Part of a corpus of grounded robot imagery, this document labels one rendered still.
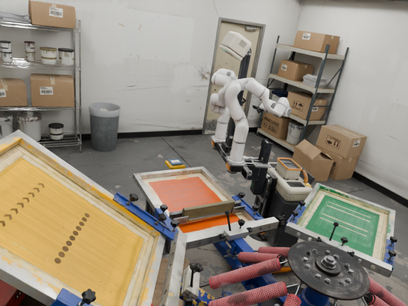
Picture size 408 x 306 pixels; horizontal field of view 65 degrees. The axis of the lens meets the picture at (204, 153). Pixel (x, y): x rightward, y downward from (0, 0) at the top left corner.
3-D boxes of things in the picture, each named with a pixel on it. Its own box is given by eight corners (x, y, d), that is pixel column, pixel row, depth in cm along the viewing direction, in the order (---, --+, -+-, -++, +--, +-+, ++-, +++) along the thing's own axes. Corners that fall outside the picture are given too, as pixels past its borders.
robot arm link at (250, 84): (226, 91, 220) (226, 87, 234) (251, 107, 223) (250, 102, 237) (240, 70, 214) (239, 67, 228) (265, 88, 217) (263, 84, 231)
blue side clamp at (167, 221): (153, 217, 196) (155, 207, 193) (161, 215, 198) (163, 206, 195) (173, 248, 172) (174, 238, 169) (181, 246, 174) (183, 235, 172)
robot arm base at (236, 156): (243, 156, 252) (248, 138, 246) (249, 164, 240) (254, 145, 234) (225, 156, 248) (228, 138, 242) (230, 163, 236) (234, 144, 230)
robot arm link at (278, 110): (262, 88, 227) (286, 104, 230) (253, 103, 226) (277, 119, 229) (266, 85, 219) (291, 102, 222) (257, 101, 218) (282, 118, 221)
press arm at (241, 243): (226, 240, 176) (227, 233, 175) (235, 238, 179) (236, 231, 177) (243, 261, 163) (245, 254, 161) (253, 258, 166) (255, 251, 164)
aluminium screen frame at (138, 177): (132, 178, 234) (133, 173, 232) (203, 170, 262) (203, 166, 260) (175, 246, 172) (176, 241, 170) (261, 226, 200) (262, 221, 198)
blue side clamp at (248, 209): (229, 203, 222) (231, 195, 220) (235, 202, 225) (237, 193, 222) (255, 229, 199) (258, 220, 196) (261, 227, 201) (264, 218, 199)
